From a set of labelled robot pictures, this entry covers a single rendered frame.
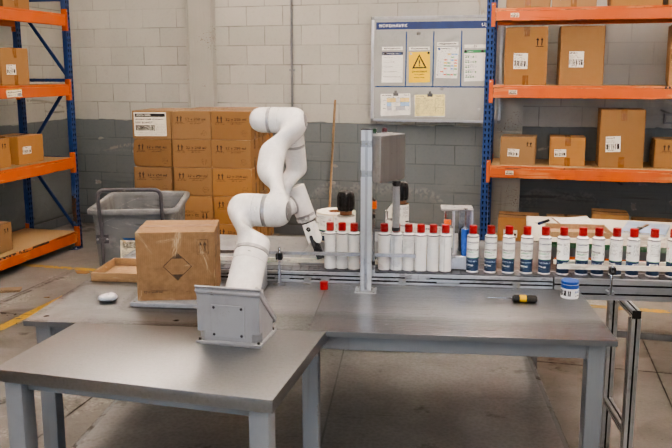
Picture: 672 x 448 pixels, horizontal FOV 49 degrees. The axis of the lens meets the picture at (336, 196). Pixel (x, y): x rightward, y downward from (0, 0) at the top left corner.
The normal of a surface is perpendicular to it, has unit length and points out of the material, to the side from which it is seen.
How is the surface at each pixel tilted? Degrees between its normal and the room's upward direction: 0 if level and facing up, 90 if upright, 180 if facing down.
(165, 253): 90
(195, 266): 90
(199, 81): 90
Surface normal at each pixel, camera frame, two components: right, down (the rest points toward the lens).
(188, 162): -0.17, 0.17
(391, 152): 0.76, 0.11
